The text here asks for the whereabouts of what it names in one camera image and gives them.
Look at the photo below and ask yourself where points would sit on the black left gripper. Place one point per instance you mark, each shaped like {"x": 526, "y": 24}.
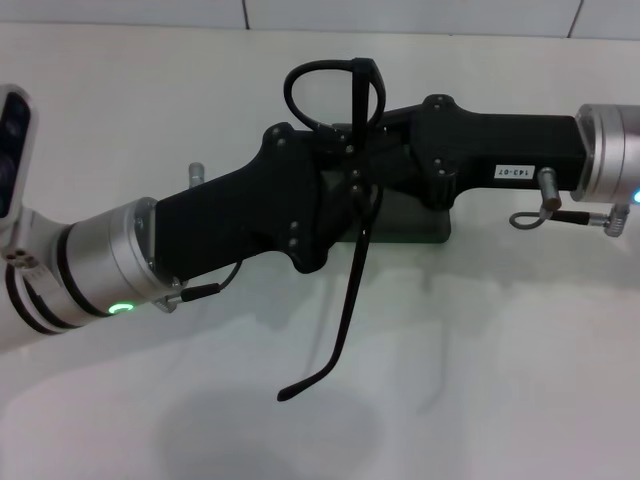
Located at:
{"x": 235, "y": 220}

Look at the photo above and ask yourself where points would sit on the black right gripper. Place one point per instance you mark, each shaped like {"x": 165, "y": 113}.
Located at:
{"x": 500, "y": 145}

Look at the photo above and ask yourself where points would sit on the black glasses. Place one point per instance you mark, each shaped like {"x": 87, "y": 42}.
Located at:
{"x": 360, "y": 90}

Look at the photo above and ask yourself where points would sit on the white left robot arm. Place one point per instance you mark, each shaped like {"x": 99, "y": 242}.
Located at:
{"x": 100, "y": 260}

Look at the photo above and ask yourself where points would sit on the green glasses case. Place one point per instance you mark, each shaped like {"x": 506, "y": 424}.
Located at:
{"x": 415, "y": 227}

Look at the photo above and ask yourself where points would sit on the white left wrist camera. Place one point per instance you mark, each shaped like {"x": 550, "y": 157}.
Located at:
{"x": 15, "y": 150}

